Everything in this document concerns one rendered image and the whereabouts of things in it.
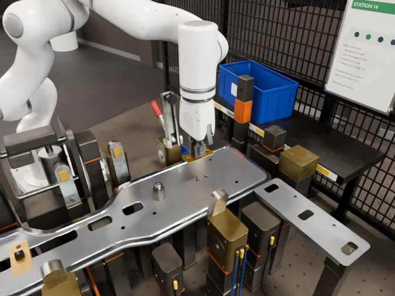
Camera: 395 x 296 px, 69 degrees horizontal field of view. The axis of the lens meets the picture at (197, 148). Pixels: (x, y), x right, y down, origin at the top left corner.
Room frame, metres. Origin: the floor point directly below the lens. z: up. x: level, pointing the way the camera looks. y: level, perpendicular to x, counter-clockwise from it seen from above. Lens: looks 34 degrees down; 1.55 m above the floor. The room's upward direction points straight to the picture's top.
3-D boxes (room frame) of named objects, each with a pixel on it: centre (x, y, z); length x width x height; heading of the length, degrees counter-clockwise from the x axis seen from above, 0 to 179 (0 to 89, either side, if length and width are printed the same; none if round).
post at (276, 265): (0.56, -0.24, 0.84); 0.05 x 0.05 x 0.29; 34
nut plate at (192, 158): (0.65, 0.00, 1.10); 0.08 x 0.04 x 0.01; 124
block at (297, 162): (0.69, -0.30, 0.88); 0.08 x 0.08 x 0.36; 34
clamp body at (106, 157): (0.72, 0.26, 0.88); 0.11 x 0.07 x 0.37; 34
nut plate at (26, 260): (0.39, 0.39, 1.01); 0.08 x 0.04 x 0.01; 33
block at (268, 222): (0.52, -0.18, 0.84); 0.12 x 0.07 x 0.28; 34
